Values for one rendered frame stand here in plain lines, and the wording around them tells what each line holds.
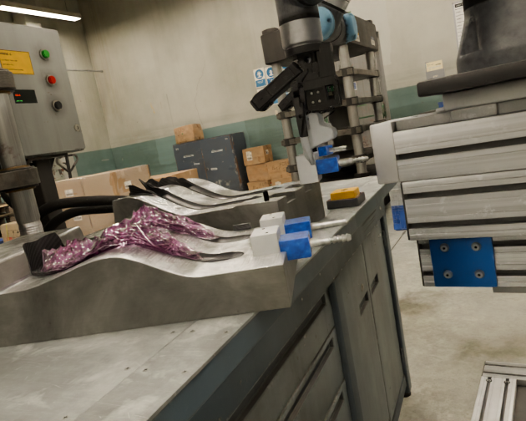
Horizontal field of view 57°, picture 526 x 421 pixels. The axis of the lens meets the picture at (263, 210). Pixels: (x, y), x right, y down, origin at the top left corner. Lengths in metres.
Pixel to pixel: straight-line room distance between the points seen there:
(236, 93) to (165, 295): 7.94
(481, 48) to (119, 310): 0.57
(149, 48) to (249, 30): 2.08
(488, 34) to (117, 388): 0.60
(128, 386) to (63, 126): 1.29
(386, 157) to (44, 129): 1.17
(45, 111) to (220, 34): 7.15
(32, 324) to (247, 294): 0.29
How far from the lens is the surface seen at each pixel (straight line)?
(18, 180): 1.38
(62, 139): 1.70
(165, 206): 1.01
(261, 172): 7.96
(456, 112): 0.72
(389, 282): 1.73
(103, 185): 4.94
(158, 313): 0.63
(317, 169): 0.92
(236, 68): 8.50
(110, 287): 0.64
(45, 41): 1.77
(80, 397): 0.52
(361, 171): 5.04
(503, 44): 0.71
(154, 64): 9.47
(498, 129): 0.71
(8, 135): 1.41
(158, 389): 0.48
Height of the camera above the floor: 1.01
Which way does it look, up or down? 9 degrees down
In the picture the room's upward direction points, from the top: 11 degrees counter-clockwise
